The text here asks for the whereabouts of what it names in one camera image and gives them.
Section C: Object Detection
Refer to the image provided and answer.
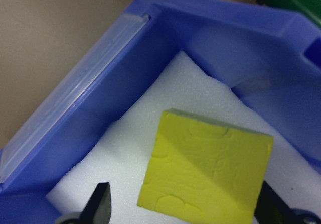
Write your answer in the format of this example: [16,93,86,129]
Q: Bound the yellow foam block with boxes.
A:
[136,108,274,224]

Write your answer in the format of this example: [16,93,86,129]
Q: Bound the white foam pad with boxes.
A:
[45,49,321,224]

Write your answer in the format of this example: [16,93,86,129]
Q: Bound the blue plastic bin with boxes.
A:
[0,0,321,224]

